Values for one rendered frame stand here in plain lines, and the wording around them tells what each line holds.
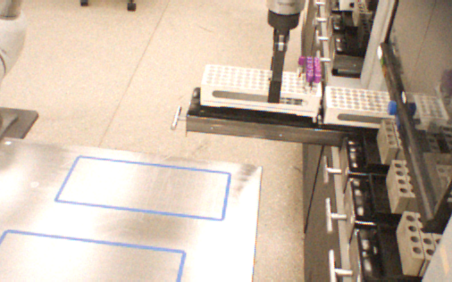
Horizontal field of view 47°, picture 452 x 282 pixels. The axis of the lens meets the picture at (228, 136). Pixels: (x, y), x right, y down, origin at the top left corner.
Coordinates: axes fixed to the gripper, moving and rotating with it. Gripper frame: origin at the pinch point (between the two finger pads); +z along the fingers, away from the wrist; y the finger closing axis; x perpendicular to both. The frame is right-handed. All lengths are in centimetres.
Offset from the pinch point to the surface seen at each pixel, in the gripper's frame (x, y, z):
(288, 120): 4.6, 4.8, 7.4
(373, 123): 26.5, 1.7, 7.9
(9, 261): -45, 58, 7
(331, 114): 14.9, 5.0, 4.3
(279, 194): 10, -53, 89
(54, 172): -45, 34, 7
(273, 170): 7, -68, 89
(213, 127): -14.6, 6.6, 10.9
